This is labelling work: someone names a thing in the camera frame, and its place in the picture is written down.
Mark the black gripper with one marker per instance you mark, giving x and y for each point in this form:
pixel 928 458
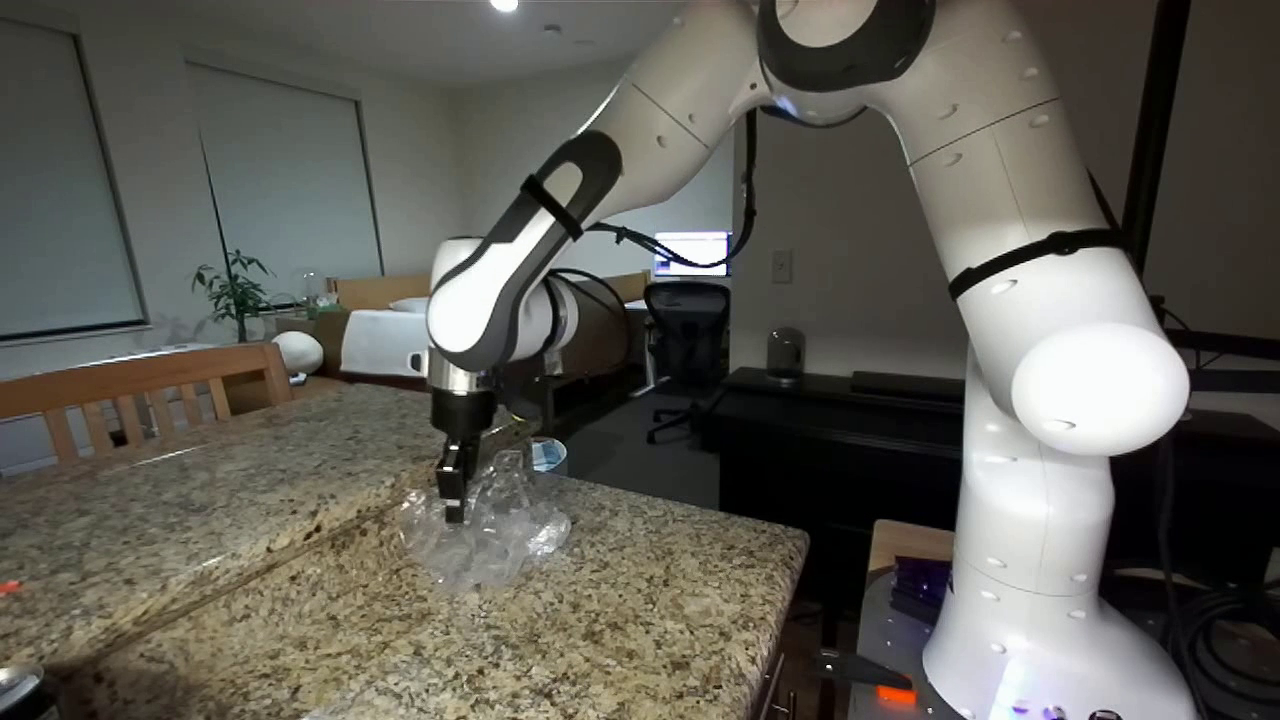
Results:
pixel 463 423

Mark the clear plastic bag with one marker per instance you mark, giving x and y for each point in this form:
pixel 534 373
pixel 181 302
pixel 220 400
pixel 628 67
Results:
pixel 510 524

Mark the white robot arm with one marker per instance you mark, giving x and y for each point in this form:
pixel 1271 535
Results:
pixel 1067 356

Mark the white round object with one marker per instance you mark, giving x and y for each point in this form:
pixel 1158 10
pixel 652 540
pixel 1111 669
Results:
pixel 297 350

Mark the black office chair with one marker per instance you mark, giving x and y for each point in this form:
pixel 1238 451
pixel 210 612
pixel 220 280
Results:
pixel 691 345

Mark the green potted plant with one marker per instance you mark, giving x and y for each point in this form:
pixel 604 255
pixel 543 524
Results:
pixel 233 290

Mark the lit computer monitor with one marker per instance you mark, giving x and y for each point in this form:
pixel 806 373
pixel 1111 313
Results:
pixel 695 257

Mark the black low cabinet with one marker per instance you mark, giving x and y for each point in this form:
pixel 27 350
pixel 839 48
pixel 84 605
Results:
pixel 839 454

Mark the wooden chair back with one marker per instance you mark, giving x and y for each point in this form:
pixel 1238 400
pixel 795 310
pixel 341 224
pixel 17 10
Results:
pixel 144 400

